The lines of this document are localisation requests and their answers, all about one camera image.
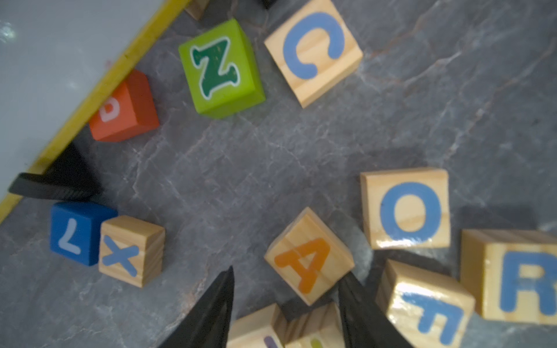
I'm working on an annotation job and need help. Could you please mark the green block letter N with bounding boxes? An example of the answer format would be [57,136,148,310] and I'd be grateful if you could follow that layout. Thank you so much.
[178,19,266,119]

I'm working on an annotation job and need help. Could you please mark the whiteboard with red PEAR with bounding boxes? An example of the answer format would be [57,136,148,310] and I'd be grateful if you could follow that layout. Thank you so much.
[1,1,187,218]

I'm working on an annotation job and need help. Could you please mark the wooden block orange A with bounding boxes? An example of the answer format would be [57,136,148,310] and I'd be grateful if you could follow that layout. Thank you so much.
[264,207,355,305]

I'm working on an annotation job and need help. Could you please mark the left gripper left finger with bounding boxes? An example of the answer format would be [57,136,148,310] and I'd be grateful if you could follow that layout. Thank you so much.
[160,267,234,348]

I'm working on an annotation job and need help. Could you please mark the blue block white seven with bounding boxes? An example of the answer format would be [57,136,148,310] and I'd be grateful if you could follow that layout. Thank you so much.
[49,202,117,266]

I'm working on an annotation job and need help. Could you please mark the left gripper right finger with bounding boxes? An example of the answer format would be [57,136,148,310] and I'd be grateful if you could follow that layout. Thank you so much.
[338,273,412,348]

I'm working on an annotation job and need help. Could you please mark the wooden block green plus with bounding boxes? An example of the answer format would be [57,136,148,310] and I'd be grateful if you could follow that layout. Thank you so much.
[284,302,345,348]

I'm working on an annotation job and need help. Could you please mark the wooden block blue O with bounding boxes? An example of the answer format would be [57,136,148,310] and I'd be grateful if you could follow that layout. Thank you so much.
[360,168,451,250]

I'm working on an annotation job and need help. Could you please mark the wooden block blue E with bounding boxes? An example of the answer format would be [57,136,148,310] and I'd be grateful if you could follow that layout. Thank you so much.
[376,260,476,347]

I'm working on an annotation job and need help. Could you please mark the wooden block blue C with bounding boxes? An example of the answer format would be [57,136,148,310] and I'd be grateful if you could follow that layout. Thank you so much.
[264,0,364,108]

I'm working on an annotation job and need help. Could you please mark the left whiteboard foot black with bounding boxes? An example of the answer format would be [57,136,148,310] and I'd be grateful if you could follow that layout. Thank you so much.
[8,144,102,202]

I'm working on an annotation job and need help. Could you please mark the wooden block pink H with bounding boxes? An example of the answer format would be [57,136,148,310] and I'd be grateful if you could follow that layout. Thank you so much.
[185,0,210,21]

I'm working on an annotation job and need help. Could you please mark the right whiteboard foot black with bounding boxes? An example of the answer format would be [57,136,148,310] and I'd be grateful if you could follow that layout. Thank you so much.
[261,0,277,10]

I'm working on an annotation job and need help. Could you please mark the wooden block blue X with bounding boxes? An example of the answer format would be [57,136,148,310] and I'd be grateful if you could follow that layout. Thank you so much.
[98,215,165,288]

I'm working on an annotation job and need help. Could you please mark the wooden block purple seven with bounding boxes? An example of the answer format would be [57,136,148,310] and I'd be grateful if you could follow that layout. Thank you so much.
[226,303,287,348]

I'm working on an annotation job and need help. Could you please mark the whiteboard foot black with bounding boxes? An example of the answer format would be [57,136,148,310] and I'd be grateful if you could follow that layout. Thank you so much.
[261,0,277,10]
[8,144,102,202]

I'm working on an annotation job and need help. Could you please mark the red block white letter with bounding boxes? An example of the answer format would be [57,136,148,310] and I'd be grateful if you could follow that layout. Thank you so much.
[89,70,160,142]

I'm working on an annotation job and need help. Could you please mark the wooden block blue R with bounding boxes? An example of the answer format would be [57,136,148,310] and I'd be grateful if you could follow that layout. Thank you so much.
[460,229,556,326]

